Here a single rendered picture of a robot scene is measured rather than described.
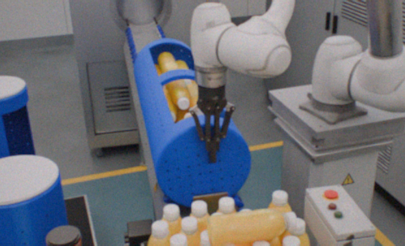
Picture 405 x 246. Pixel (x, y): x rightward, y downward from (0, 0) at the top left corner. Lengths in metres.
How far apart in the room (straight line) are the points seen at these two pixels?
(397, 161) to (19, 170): 2.20
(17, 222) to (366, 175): 1.19
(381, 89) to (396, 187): 1.64
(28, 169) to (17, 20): 4.81
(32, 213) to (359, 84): 1.09
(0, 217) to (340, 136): 1.12
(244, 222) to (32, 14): 5.47
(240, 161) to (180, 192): 0.20
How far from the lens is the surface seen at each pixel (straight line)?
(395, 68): 1.70
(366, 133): 1.93
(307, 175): 1.92
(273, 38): 1.21
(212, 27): 1.31
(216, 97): 1.38
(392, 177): 3.32
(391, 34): 1.67
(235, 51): 1.23
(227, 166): 1.55
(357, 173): 1.98
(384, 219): 3.33
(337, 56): 1.82
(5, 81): 2.53
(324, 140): 1.84
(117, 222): 3.23
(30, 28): 6.50
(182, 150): 1.50
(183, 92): 1.83
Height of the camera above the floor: 1.88
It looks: 25 degrees down
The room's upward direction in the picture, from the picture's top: 1 degrees counter-clockwise
